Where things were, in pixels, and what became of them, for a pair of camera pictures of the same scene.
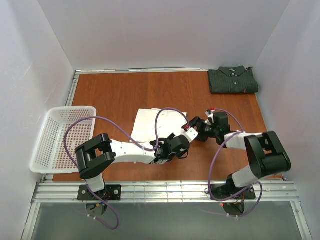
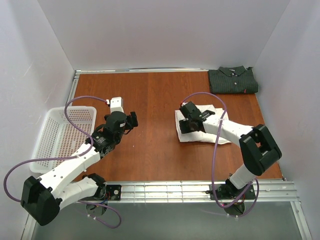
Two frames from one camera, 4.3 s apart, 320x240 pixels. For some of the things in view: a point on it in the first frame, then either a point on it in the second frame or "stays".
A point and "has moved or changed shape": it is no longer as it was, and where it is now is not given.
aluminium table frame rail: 163,192 stays
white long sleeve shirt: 169,122 has moved or changed shape
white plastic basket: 50,156 stays
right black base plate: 219,191 stays
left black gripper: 176,139 -> 133,119
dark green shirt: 233,80 stays
